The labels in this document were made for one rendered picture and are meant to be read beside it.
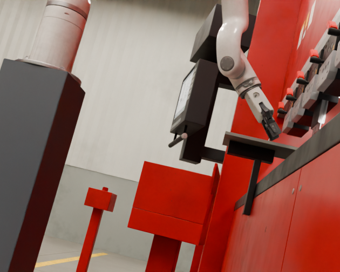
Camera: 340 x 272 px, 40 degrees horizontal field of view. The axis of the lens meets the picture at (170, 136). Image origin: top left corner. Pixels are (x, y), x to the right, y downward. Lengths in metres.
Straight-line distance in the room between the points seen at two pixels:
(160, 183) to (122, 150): 7.61
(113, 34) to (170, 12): 1.18
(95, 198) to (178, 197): 2.12
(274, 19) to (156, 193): 1.74
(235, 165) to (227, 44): 0.98
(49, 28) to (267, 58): 1.44
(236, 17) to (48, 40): 0.63
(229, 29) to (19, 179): 0.80
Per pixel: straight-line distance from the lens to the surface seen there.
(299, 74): 1.70
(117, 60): 9.13
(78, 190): 8.73
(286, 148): 1.46
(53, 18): 1.36
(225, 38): 1.54
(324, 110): 1.54
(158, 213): 1.04
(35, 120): 1.24
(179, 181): 1.03
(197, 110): 2.54
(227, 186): 2.36
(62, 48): 1.33
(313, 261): 0.60
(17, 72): 1.30
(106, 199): 3.11
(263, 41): 2.57
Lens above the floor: 0.69
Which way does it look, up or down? 10 degrees up
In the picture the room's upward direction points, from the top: 14 degrees clockwise
